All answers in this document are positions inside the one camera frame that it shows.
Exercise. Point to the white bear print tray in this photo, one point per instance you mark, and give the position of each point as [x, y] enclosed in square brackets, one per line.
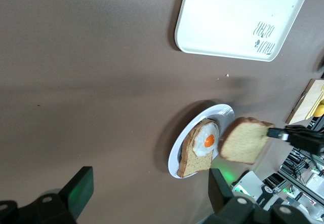
[227, 18]

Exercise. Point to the wooden cutting board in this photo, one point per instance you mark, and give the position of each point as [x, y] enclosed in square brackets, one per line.
[303, 102]

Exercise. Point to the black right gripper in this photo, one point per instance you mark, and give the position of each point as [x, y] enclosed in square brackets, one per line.
[307, 140]

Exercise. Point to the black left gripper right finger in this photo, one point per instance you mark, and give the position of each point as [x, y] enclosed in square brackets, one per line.
[220, 193]

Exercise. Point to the fried egg toy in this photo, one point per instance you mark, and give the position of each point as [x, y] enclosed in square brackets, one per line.
[206, 139]

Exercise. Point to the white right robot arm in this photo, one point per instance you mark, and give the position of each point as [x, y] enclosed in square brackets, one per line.
[250, 181]

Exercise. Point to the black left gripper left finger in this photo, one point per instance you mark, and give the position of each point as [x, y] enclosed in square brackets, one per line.
[78, 191]

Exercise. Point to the yellow lemon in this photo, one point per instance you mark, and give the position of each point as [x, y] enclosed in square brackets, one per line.
[321, 109]

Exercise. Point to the aluminium profile frame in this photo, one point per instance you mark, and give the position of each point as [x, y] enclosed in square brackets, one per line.
[291, 183]

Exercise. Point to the plain brown bread slice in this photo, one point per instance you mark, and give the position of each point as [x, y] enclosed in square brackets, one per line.
[243, 143]

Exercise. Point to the pale blue round plate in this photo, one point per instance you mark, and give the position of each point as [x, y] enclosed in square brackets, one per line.
[177, 153]

